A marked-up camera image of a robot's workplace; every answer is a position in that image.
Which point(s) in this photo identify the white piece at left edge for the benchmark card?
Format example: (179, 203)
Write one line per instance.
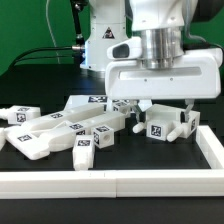
(2, 138)

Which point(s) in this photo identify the long white chair side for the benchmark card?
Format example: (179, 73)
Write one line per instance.
(39, 144)

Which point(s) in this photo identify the small white tagged cube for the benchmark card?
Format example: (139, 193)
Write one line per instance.
(122, 107)

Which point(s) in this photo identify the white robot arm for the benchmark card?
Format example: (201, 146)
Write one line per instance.
(145, 51)

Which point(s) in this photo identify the white cube with hole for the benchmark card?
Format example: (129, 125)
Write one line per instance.
(103, 136)

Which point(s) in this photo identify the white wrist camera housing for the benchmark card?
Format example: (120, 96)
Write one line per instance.
(128, 49)

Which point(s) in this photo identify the white U-shaped border frame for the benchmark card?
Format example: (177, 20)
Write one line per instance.
(127, 183)

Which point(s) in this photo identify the white marker base plate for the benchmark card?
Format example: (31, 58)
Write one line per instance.
(79, 100)

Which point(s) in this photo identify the white chair seat block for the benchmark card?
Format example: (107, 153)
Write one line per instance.
(168, 123)

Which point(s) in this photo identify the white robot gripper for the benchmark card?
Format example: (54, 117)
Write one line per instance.
(195, 75)

